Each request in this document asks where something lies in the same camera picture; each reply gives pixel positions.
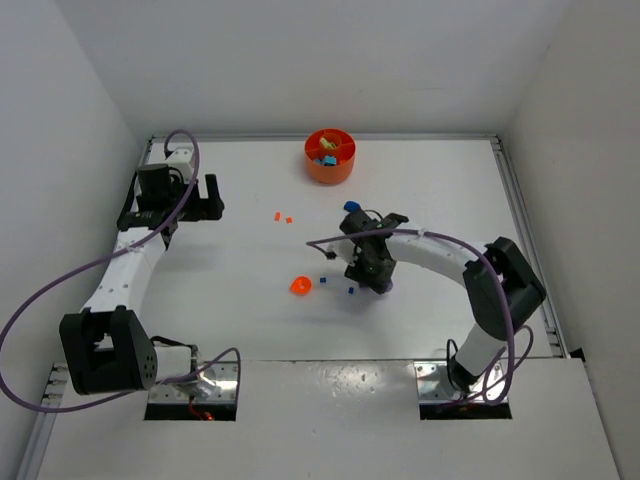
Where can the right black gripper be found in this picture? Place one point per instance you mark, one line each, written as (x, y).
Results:
(368, 275)

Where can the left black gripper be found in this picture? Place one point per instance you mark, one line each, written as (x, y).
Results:
(201, 201)

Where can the orange heart-shaped piece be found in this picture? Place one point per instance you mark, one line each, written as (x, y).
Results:
(301, 286)

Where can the blue curved lego piece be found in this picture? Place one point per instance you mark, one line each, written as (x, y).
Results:
(351, 206)

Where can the green lego brick upside-down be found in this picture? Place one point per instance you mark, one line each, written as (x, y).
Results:
(325, 143)

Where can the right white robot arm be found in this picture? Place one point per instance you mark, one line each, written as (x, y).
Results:
(501, 286)

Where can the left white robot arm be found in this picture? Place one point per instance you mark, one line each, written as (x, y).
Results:
(105, 345)

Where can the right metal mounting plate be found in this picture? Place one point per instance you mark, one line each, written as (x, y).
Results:
(434, 388)

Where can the metal mounting plate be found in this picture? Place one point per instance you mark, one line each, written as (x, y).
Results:
(434, 388)
(215, 386)

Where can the orange divided round container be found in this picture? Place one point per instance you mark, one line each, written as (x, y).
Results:
(345, 154)

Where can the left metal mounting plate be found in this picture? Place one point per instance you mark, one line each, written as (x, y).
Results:
(215, 386)

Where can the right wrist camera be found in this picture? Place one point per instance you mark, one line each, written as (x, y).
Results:
(343, 249)

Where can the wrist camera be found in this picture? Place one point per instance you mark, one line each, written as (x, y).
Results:
(182, 159)
(343, 249)

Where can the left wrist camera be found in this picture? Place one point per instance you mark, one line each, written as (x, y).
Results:
(182, 159)

